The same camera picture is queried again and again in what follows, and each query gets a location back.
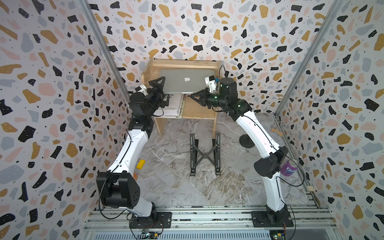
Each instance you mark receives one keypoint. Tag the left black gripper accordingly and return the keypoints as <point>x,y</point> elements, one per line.
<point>159,95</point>

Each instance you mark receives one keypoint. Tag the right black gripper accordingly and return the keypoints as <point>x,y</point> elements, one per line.
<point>204,100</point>

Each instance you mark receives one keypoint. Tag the silver laptop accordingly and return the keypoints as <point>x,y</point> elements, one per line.
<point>185,81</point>

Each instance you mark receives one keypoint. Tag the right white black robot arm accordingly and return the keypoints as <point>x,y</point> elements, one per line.
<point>272,154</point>

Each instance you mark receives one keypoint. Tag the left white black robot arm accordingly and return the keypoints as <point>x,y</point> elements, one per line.
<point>117,186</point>

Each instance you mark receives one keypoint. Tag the black folding laptop stand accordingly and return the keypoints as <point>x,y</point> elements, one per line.
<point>213,156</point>

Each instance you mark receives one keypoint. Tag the wooden shelf unit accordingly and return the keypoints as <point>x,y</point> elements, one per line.
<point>190,109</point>

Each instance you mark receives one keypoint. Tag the white book black text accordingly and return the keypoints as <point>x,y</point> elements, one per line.
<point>173,109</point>

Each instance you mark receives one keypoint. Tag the tan wooden piece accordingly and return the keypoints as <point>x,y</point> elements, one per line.
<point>276,131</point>

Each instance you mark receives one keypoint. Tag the yellow block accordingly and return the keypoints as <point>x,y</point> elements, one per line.
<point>140,164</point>

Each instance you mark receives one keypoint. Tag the purple soda can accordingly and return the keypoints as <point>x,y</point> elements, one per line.
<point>289,168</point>

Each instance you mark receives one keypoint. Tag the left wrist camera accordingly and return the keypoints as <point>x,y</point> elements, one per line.
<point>142,89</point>

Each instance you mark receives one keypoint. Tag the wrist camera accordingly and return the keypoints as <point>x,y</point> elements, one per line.
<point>212,83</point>
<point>142,89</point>

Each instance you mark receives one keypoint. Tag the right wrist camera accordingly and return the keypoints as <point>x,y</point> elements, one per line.
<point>212,83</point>

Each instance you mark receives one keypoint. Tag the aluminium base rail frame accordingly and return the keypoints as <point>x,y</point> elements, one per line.
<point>213,223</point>

